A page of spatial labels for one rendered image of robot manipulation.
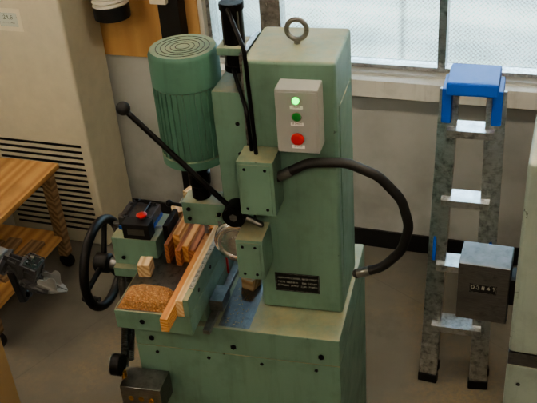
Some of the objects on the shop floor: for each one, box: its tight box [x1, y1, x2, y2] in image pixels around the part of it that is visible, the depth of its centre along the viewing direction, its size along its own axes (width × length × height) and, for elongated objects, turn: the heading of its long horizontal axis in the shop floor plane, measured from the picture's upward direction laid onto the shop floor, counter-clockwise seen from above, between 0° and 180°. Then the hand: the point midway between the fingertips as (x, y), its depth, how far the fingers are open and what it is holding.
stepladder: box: [418, 63, 508, 389], centre depth 291 cm, size 27×25×116 cm
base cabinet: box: [137, 277, 367, 403], centre depth 266 cm, size 45×58×71 cm
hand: (62, 291), depth 262 cm, fingers closed
